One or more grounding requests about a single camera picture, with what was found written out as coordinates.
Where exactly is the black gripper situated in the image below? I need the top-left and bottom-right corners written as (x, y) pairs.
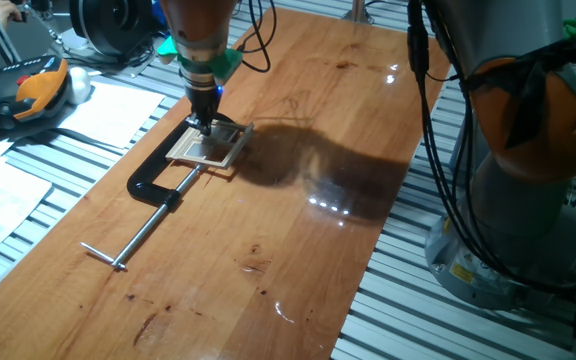
top-left (185, 83), bottom-right (223, 137)

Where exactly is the person's bare hand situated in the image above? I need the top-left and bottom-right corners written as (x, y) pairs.
top-left (0, 0), bottom-right (25, 25)

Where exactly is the black metal C-clamp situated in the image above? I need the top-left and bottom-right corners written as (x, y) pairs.
top-left (79, 112), bottom-right (239, 272)

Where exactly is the white paper sheet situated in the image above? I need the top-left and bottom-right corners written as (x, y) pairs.
top-left (56, 81), bottom-right (167, 151)
top-left (0, 152), bottom-right (54, 275)

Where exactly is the white computer mouse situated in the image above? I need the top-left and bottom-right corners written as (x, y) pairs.
top-left (66, 66), bottom-right (93, 106)

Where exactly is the black filament spool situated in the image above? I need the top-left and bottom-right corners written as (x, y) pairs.
top-left (69, 0), bottom-right (162, 57)

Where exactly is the glossy wooden board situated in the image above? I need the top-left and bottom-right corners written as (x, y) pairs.
top-left (0, 7), bottom-right (452, 360)

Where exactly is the orange and black teach pendant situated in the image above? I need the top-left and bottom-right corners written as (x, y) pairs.
top-left (0, 54), bottom-right (70, 133)

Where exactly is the miniature wooden window frame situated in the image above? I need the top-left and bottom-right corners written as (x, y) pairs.
top-left (164, 119), bottom-right (256, 171)

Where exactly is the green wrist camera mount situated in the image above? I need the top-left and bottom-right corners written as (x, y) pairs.
top-left (156, 35), bottom-right (244, 85)

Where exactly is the wooden frame post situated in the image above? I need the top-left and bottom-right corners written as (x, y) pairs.
top-left (341, 0), bottom-right (375, 25)

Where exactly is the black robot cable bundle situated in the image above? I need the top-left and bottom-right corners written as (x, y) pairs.
top-left (232, 0), bottom-right (576, 296)

